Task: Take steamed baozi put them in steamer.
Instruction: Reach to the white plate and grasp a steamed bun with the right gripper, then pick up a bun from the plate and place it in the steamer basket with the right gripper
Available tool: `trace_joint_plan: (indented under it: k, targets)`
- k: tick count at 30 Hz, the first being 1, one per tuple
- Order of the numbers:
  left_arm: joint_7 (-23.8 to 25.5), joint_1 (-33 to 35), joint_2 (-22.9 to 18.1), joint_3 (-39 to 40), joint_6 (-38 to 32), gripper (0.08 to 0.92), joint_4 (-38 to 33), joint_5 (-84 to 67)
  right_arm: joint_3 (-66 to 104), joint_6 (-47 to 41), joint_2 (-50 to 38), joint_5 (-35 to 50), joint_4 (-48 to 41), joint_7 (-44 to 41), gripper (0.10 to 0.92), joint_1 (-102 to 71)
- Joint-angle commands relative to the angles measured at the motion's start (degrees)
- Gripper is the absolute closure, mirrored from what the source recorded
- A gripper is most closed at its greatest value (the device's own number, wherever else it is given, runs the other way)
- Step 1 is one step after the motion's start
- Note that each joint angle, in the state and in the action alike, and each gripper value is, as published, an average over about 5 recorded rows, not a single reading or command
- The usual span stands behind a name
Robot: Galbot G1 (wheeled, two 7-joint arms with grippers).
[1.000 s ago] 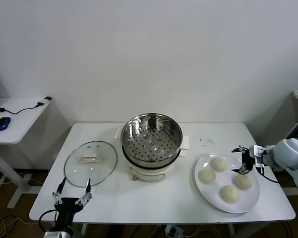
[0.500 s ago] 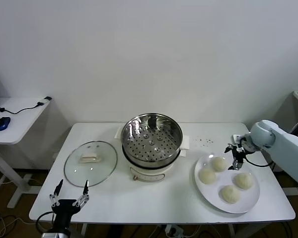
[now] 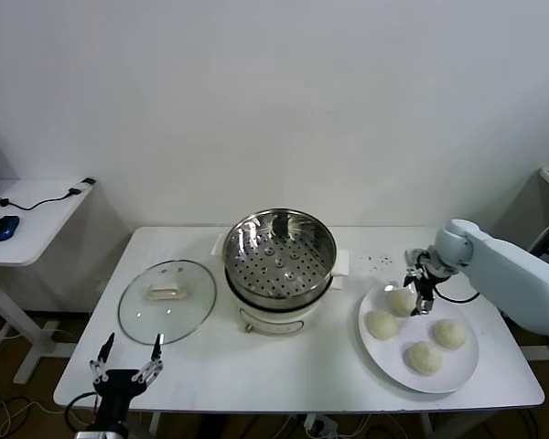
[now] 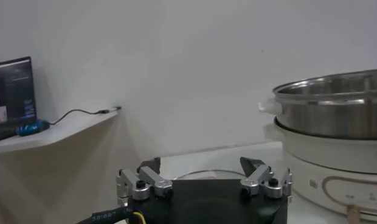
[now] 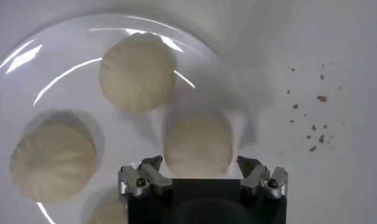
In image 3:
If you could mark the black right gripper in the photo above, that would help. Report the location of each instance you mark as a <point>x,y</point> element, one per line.
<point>434,267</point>

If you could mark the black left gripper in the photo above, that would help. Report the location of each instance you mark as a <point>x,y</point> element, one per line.
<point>119,384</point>

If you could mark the white steamed baozi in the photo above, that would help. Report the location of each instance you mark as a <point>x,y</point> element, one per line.
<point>449,334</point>
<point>400,304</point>
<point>423,359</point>
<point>382,325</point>

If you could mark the round glass pot lid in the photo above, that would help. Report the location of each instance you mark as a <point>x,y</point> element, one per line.
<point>183,315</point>

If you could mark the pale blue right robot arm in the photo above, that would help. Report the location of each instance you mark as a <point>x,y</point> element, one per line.
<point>508,270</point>

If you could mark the stainless steel steamer basket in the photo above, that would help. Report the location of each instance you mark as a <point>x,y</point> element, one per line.
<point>256,228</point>

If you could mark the large white plate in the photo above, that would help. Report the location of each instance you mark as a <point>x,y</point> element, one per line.
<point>444,375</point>

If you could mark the white electric cooker pot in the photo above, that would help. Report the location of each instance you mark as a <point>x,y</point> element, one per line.
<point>274,320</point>

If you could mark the blue computer mouse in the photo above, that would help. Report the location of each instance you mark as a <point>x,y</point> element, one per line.
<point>4,228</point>

